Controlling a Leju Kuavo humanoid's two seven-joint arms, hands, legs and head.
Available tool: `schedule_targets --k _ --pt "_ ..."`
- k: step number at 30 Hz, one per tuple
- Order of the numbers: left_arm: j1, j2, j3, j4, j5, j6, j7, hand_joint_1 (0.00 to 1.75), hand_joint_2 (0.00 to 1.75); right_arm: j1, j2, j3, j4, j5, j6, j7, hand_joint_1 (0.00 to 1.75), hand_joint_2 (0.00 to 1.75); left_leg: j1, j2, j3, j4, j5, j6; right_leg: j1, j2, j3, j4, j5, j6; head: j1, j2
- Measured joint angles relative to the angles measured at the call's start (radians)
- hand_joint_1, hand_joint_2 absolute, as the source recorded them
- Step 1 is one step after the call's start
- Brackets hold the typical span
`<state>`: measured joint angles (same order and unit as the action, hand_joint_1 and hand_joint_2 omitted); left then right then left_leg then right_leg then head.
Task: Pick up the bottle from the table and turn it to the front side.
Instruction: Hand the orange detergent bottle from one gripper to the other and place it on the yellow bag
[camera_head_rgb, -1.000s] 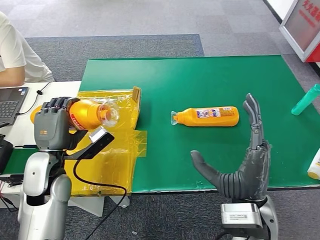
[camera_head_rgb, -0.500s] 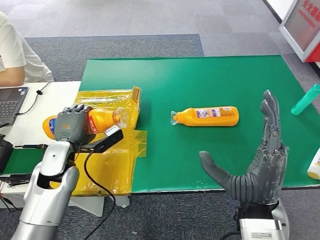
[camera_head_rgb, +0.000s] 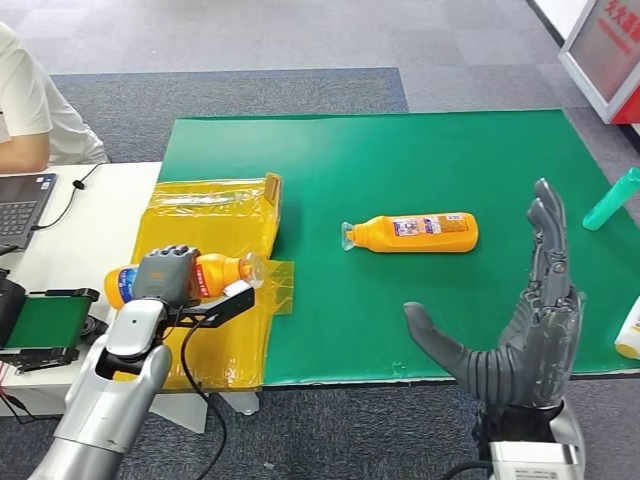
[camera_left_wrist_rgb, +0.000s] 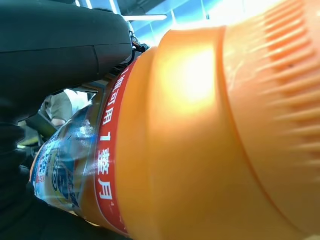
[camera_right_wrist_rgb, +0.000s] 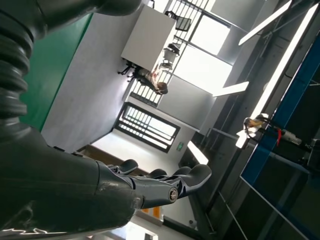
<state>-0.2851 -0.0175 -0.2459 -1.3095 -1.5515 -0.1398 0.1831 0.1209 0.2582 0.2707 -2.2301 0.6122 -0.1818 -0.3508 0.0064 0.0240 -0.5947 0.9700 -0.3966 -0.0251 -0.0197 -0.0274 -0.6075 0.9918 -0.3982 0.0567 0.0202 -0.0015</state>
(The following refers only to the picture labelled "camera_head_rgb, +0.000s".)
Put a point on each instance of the white and red sign stand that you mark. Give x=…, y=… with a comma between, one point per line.
x=607, y=53

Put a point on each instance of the yellow tape-wrapped cardboard box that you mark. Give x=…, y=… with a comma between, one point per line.
x=210, y=218

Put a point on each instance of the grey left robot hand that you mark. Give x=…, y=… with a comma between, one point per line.
x=164, y=275

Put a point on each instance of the green table mat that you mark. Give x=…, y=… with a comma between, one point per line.
x=400, y=166

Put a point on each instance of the white table foot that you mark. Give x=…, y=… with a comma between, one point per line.
x=242, y=403

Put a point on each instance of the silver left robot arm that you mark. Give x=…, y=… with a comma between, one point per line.
x=110, y=397

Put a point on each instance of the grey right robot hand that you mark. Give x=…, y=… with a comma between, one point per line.
x=540, y=344

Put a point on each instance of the teal plastic bottle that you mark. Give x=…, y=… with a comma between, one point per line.
x=610, y=202

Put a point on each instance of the person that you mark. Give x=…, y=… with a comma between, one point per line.
x=30, y=106

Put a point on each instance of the small green belt conveyor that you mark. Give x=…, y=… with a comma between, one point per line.
x=47, y=321

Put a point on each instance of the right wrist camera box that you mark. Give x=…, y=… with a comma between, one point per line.
x=535, y=460

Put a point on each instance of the dark grey laptop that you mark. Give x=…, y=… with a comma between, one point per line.
x=20, y=205

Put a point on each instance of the person's forearm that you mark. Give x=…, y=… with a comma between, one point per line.
x=23, y=156

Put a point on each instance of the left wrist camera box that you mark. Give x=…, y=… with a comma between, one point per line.
x=225, y=305

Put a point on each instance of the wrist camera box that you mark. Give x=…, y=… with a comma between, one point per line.
x=535, y=460
x=225, y=305

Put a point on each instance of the orange bottle with clear cap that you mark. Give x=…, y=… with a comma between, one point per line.
x=420, y=233
x=220, y=272

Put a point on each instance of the white and yellow bottle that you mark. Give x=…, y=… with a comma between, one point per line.
x=631, y=338

